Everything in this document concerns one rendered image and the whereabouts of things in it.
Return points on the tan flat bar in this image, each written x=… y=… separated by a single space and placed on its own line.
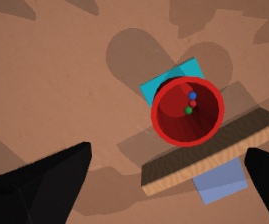
x=232 y=140

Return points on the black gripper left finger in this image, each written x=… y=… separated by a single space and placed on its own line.
x=44 y=192

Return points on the red cup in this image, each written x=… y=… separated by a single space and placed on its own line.
x=173 y=125

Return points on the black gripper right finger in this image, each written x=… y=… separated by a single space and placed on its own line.
x=257 y=164

